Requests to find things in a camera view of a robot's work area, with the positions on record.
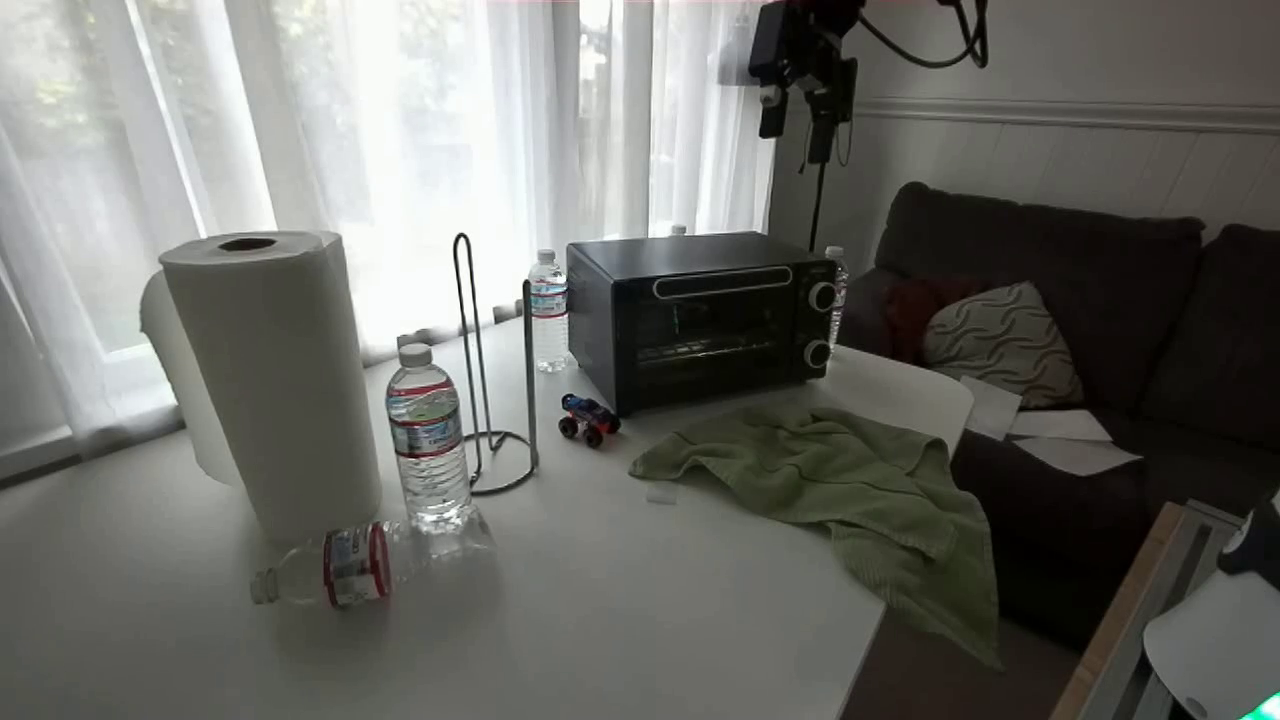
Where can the red and blue toy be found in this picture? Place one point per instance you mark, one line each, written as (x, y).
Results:
(584, 425)

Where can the white paper towel roll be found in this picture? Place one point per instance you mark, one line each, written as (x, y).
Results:
(282, 387)

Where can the black toaster oven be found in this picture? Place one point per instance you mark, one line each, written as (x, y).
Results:
(694, 334)

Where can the white sheer curtain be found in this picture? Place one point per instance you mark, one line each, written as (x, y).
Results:
(403, 132)

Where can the beige patterned pillow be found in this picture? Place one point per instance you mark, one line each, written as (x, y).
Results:
(1002, 345)

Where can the clear capped water bottle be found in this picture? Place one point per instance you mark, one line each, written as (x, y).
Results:
(837, 266)
(549, 323)

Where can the wooden framed robot stand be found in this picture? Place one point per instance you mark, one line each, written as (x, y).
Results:
(1132, 615)

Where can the green towel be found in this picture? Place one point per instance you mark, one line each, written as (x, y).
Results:
(852, 493)

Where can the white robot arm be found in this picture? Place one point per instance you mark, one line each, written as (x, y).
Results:
(1222, 647)

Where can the white paper sheets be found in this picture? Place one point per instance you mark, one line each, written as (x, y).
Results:
(995, 410)
(1073, 445)

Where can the dark brown sofa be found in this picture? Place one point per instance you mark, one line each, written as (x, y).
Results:
(1065, 266)

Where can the dark red pillow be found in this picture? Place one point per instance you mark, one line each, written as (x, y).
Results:
(910, 317)

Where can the empty capless water bottle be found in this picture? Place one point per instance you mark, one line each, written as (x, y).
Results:
(349, 566)

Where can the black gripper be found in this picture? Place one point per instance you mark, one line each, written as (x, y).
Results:
(802, 47)

